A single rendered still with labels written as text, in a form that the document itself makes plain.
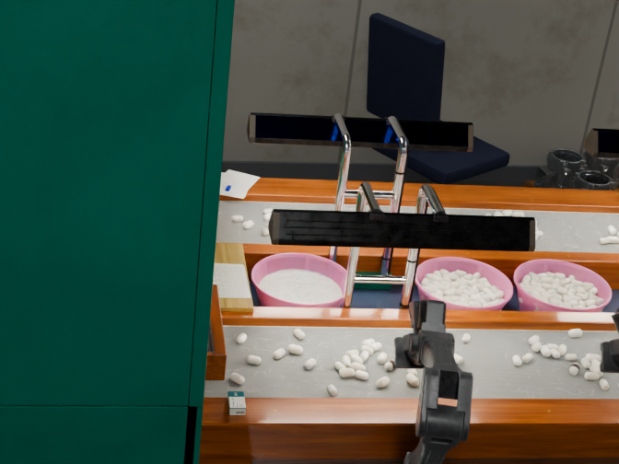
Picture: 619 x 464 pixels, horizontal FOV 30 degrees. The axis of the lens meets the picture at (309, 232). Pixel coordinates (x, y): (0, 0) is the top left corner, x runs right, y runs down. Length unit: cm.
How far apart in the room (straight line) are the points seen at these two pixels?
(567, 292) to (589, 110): 253
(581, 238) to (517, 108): 205
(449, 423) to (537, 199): 166
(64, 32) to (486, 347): 140
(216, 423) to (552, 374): 86
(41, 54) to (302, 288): 125
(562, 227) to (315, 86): 192
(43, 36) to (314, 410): 103
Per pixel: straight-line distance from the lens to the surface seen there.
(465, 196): 361
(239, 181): 350
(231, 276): 298
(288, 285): 305
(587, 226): 365
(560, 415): 270
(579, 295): 324
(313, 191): 350
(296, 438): 254
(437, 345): 228
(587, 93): 564
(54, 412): 242
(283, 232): 259
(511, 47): 540
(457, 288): 318
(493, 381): 280
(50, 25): 203
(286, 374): 270
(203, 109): 208
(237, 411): 251
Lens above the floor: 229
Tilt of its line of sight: 28 degrees down
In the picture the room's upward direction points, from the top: 7 degrees clockwise
